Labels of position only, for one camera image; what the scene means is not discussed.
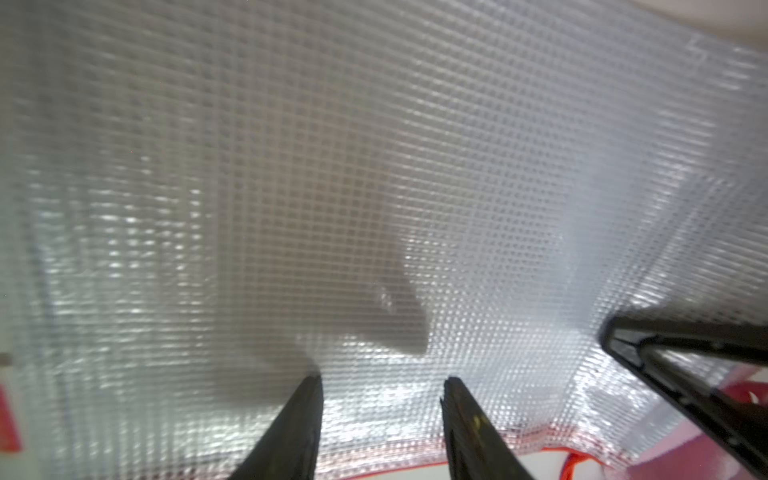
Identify pink microfiber cloth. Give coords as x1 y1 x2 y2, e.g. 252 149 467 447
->
605 364 767 480

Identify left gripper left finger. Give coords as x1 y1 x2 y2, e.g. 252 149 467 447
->
229 373 324 480

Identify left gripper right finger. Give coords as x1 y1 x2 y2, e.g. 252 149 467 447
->
440 377 533 480

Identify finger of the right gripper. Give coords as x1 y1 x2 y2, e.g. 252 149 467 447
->
599 315 767 477

